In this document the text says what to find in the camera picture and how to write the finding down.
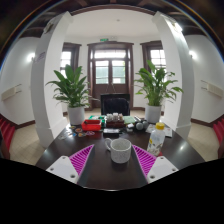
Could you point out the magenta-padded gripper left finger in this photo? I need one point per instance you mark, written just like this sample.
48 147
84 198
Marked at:
63 168

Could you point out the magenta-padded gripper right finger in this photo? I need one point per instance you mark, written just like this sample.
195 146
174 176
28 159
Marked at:
162 168

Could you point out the clear bottle with yellow cap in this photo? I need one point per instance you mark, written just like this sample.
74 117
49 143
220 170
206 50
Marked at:
156 141

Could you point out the printed paper leaflet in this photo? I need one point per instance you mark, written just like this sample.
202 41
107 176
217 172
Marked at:
168 131

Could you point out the round colourful sticker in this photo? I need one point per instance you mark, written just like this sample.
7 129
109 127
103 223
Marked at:
78 130
81 135

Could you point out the white speckled mug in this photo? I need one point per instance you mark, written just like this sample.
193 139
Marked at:
120 150

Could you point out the grey ball microphone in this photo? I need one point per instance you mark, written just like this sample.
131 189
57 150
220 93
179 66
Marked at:
145 124
139 126

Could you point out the red box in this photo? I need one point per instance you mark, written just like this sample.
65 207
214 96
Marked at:
91 125

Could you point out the green notebook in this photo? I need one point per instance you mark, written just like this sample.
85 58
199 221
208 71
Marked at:
130 119

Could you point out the flat black device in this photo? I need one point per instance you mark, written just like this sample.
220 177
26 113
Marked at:
111 131

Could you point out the green box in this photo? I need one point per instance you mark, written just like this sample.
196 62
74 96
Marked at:
96 117

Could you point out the brown tray with white jars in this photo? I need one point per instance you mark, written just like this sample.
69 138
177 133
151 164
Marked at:
115 121

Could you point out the red carpeted staircase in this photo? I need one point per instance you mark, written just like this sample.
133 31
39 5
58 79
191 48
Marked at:
219 130
6 131

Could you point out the leafy plant in white pot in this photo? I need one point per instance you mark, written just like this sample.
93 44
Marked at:
71 90
155 86

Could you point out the black chair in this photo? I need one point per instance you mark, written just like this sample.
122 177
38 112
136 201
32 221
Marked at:
115 104

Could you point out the brown wooden double door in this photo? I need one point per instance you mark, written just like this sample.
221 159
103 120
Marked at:
110 71

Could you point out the brown framed window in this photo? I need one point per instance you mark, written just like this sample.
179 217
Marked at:
156 56
66 60

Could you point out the green exit sign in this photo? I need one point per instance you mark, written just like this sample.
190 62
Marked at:
103 39

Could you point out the white wall radiator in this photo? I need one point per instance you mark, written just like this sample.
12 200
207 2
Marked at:
10 92
213 88

